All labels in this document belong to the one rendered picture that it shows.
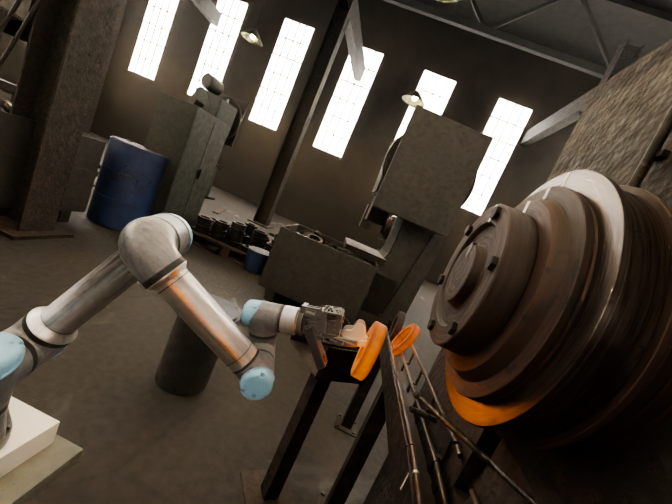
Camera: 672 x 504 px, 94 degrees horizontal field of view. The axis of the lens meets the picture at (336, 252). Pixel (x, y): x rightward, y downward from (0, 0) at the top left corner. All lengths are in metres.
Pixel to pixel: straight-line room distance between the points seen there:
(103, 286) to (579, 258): 0.93
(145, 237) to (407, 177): 2.73
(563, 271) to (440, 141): 2.89
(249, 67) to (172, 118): 8.82
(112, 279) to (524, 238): 0.86
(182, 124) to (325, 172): 7.48
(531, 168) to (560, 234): 11.12
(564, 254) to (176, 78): 13.58
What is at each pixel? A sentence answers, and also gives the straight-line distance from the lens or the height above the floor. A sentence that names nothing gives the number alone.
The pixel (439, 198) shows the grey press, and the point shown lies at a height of 1.58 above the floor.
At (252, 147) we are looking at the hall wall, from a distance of 11.80.
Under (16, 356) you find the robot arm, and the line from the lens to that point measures 0.96.
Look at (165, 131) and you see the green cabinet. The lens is 4.03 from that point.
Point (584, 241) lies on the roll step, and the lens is 0.51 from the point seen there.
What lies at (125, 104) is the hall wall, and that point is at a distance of 14.71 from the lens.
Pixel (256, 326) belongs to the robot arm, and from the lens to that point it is 0.88.
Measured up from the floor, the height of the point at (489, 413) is 0.95.
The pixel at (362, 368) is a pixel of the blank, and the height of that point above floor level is 0.80.
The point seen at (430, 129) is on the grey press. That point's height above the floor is 2.13.
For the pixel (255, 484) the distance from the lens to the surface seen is 1.58.
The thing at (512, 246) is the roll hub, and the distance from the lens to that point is 0.52.
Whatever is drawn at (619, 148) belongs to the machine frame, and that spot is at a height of 1.50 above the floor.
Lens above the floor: 1.14
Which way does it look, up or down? 8 degrees down
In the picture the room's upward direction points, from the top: 23 degrees clockwise
